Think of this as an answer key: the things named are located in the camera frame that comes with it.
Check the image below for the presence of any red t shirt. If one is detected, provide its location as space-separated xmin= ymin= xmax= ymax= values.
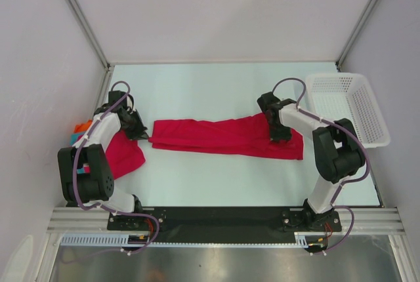
xmin=105 ymin=131 xmax=146 ymax=180
xmin=149 ymin=113 xmax=304 ymax=161

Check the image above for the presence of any white perforated plastic basket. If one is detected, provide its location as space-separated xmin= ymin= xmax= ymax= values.
xmin=305 ymin=73 xmax=390 ymax=148

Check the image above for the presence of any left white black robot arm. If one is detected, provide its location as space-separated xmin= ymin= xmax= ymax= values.
xmin=58 ymin=90 xmax=149 ymax=230

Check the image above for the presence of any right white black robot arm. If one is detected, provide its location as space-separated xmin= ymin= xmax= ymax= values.
xmin=257 ymin=92 xmax=369 ymax=230

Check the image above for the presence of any folded red t shirt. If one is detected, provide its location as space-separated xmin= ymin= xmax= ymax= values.
xmin=105 ymin=131 xmax=146 ymax=180

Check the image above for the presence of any orange t shirt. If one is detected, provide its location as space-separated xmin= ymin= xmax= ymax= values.
xmin=73 ymin=119 xmax=93 ymax=133

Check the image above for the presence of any teal t shirt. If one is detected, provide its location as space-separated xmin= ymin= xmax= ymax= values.
xmin=70 ymin=132 xmax=85 ymax=146

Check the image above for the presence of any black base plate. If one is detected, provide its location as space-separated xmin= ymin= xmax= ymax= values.
xmin=106 ymin=205 xmax=343 ymax=244

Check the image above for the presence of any right slotted cable duct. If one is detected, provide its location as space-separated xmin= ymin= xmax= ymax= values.
xmin=295 ymin=232 xmax=328 ymax=248

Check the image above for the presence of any slotted cable duct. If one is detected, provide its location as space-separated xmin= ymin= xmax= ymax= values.
xmin=295 ymin=232 xmax=328 ymax=248
xmin=61 ymin=233 xmax=150 ymax=247

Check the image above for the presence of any left slotted cable duct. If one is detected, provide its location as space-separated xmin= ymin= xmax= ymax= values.
xmin=61 ymin=233 xmax=150 ymax=247

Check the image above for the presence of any aluminium frame rail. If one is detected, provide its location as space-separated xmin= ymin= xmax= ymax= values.
xmin=341 ymin=208 xmax=405 ymax=233

